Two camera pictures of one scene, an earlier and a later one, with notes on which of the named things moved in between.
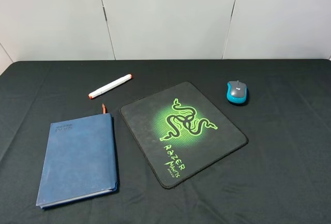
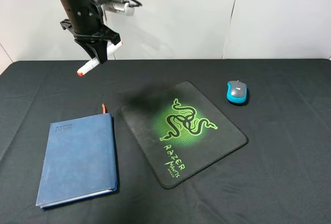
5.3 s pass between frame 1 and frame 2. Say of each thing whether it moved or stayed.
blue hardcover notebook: stayed
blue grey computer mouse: stayed
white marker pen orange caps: moved
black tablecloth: stayed
